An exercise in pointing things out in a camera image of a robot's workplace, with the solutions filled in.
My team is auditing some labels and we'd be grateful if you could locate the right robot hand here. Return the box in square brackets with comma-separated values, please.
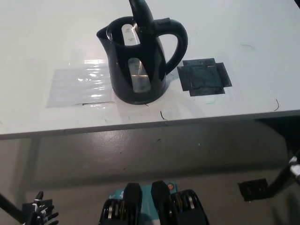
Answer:
[267, 150, 300, 197]

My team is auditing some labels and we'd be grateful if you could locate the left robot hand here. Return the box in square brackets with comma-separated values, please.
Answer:
[22, 191, 60, 225]

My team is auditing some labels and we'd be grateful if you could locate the black electric kettle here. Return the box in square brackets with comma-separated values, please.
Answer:
[96, 17, 189, 105]

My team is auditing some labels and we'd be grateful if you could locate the black kettle lid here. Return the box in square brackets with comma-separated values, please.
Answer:
[128, 0, 155, 52]

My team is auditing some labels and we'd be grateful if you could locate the black tape patch on desk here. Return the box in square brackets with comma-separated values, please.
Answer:
[176, 57, 233, 97]

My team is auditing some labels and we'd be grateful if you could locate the clear plastic sheet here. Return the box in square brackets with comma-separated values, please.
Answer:
[45, 59, 116, 109]

